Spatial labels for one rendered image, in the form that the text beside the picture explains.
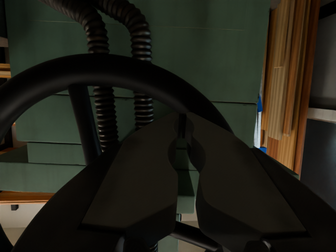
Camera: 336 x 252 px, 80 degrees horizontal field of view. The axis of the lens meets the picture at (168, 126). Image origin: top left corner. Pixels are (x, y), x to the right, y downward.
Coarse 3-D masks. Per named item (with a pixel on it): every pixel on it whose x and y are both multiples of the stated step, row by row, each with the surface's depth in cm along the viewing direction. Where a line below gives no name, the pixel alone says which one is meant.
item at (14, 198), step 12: (0, 48) 240; (0, 60) 242; (0, 72) 206; (0, 84) 247; (0, 144) 252; (12, 144) 266; (0, 192) 244; (12, 192) 246; (24, 192) 247; (36, 192) 248; (48, 192) 249; (0, 204) 227; (12, 204) 274
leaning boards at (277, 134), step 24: (288, 0) 141; (312, 0) 143; (288, 24) 145; (312, 24) 144; (288, 48) 148; (312, 48) 144; (264, 72) 174; (288, 72) 152; (264, 96) 181; (288, 96) 153; (264, 120) 182; (288, 120) 153; (264, 144) 201; (288, 144) 167
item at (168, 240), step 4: (176, 216) 29; (180, 216) 32; (176, 220) 29; (180, 220) 32; (168, 236) 30; (160, 240) 30; (164, 240) 30; (168, 240) 30; (172, 240) 30; (176, 240) 30; (160, 244) 30; (164, 244) 30; (168, 244) 30; (172, 244) 30; (176, 244) 30; (160, 248) 30; (164, 248) 30; (168, 248) 30; (172, 248) 30; (176, 248) 30
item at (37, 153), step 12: (36, 144) 37; (48, 144) 37; (60, 144) 37; (72, 144) 37; (36, 156) 38; (48, 156) 38; (60, 156) 38; (72, 156) 38; (180, 156) 38; (180, 168) 38; (192, 168) 38
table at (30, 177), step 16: (0, 160) 38; (16, 160) 39; (0, 176) 38; (16, 176) 38; (32, 176) 38; (48, 176) 38; (64, 176) 38; (192, 176) 38; (192, 192) 30; (176, 208) 29; (192, 208) 29
